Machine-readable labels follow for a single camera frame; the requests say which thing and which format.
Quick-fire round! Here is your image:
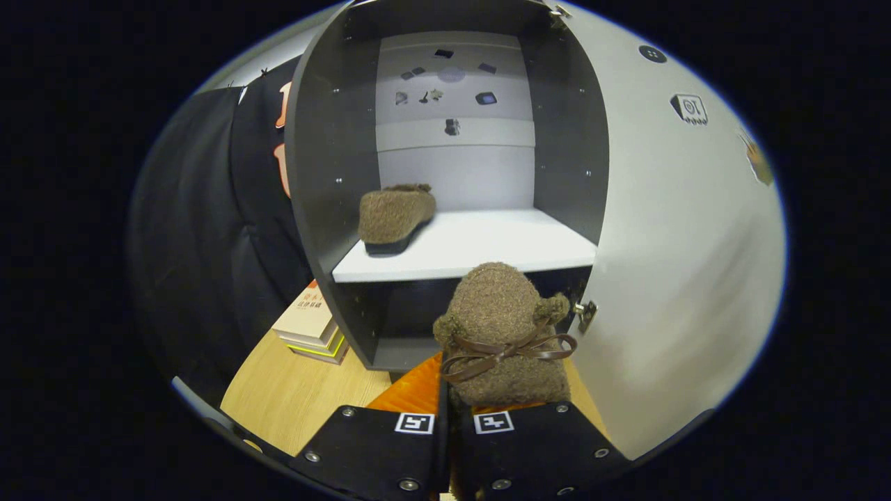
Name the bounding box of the beige orange book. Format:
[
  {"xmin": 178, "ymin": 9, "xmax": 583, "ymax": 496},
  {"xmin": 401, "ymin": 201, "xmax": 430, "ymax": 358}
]
[{"xmin": 271, "ymin": 280, "xmax": 338, "ymax": 347}]

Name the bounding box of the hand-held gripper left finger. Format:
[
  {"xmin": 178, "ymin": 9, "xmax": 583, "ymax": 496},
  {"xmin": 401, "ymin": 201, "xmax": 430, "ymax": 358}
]
[{"xmin": 291, "ymin": 351, "xmax": 450, "ymax": 501}]

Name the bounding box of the brown fuzzy shoe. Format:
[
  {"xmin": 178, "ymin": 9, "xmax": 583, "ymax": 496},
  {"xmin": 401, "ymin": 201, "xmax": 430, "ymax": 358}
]
[
  {"xmin": 433, "ymin": 262, "xmax": 578, "ymax": 408},
  {"xmin": 358, "ymin": 184, "xmax": 437, "ymax": 257}
]

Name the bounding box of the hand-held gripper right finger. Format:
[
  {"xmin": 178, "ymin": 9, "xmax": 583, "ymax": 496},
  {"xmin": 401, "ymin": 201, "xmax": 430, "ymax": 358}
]
[{"xmin": 452, "ymin": 400, "xmax": 634, "ymax": 501}]

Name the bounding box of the yellow-edged book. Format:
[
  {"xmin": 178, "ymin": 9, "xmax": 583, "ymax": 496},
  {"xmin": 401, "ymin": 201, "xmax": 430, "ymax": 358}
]
[{"xmin": 284, "ymin": 331, "xmax": 350, "ymax": 365}]

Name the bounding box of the dark grey shoe cabinet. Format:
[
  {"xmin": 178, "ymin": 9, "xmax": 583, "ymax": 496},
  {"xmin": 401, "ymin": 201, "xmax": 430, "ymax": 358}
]
[{"xmin": 285, "ymin": 0, "xmax": 612, "ymax": 373}]

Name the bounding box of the black backdrop cloth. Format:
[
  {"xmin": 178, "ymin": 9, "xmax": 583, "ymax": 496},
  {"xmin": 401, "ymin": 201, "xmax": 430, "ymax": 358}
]
[{"xmin": 129, "ymin": 56, "xmax": 314, "ymax": 411}]

